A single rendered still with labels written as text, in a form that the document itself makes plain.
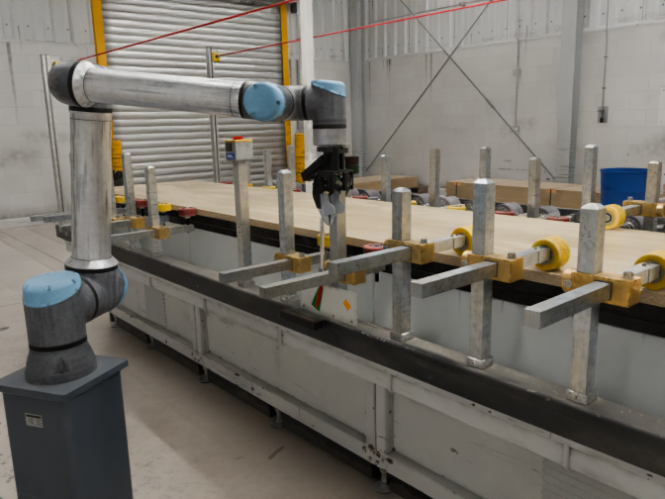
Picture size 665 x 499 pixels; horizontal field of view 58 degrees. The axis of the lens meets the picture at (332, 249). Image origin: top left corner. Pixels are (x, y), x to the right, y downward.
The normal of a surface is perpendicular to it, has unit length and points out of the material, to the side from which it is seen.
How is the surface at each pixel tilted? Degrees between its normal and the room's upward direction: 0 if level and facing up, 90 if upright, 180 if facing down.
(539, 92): 90
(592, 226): 90
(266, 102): 91
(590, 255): 90
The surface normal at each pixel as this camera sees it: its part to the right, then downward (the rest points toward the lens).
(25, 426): -0.33, 0.20
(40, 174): 0.65, 0.14
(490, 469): -0.76, 0.15
